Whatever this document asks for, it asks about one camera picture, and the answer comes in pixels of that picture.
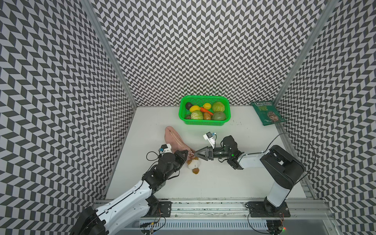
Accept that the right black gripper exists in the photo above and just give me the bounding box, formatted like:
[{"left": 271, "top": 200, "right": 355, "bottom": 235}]
[{"left": 194, "top": 146, "right": 231, "bottom": 162}]

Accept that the plush keychain decoration with carabiners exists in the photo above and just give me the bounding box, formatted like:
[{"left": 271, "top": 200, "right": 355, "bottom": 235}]
[{"left": 186, "top": 154, "right": 200, "bottom": 174}]

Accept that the pink corduroy bag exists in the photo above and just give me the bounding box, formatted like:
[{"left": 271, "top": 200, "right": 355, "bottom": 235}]
[{"left": 164, "top": 126, "right": 194, "bottom": 160}]

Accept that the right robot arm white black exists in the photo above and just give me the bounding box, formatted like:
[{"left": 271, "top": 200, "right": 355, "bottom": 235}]
[{"left": 194, "top": 135, "right": 305, "bottom": 214}]

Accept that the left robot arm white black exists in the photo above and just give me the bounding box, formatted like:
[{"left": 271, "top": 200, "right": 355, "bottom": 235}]
[{"left": 70, "top": 150, "right": 189, "bottom": 235}]

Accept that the brown toy potato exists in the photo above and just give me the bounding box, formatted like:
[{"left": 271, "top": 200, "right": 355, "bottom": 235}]
[{"left": 203, "top": 112, "right": 212, "bottom": 120}]

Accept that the grey green toy avocado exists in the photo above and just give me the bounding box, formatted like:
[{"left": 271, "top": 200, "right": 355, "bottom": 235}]
[{"left": 211, "top": 111, "right": 227, "bottom": 121}]

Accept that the green toy lettuce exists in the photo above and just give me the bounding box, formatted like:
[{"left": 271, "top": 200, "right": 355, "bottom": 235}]
[{"left": 191, "top": 110, "right": 204, "bottom": 120}]

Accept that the orange toy carrot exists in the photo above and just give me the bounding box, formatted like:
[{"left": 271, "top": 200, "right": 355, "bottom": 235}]
[{"left": 200, "top": 107, "right": 213, "bottom": 116}]

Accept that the green plastic basket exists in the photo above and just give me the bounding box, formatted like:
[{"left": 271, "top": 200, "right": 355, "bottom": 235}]
[{"left": 179, "top": 96, "right": 231, "bottom": 126}]

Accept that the yellow toy lemon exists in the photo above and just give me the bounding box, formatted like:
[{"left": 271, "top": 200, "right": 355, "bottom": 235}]
[{"left": 203, "top": 103, "right": 212, "bottom": 110}]

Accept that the light green toy cabbage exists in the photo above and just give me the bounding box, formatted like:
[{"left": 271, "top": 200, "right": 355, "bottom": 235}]
[{"left": 211, "top": 102, "right": 225, "bottom": 113}]

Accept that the dark purple toy fruit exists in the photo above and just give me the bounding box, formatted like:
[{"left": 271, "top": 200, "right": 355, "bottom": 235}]
[{"left": 185, "top": 102, "right": 193, "bottom": 110}]

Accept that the green book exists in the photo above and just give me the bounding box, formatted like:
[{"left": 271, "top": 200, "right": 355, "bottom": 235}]
[{"left": 251, "top": 101, "right": 287, "bottom": 126}]

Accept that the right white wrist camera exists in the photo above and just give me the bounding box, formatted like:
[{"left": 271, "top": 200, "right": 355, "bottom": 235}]
[{"left": 203, "top": 132, "right": 216, "bottom": 149}]

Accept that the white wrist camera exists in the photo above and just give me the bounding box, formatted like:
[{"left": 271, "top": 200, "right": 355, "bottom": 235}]
[
  {"left": 203, "top": 132, "right": 216, "bottom": 149},
  {"left": 159, "top": 144, "right": 172, "bottom": 155}
]

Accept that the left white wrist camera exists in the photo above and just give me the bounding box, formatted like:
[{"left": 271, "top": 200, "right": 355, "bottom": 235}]
[{"left": 159, "top": 144, "right": 172, "bottom": 155}]

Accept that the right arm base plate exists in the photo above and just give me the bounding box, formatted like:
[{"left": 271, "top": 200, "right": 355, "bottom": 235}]
[{"left": 246, "top": 201, "right": 291, "bottom": 218}]

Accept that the aluminium front rail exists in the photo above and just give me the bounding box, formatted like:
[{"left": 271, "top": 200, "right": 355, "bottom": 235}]
[{"left": 161, "top": 198, "right": 334, "bottom": 220}]

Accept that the left aluminium corner post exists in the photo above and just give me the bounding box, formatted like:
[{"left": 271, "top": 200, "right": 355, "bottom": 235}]
[{"left": 80, "top": 0, "right": 138, "bottom": 109}]

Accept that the aluminium corner post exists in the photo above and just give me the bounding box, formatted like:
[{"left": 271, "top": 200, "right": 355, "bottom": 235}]
[
  {"left": 80, "top": 0, "right": 138, "bottom": 109},
  {"left": 273, "top": 0, "right": 340, "bottom": 106}
]

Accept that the right aluminium corner post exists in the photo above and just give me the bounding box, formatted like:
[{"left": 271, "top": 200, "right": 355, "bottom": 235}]
[{"left": 273, "top": 0, "right": 340, "bottom": 106}]

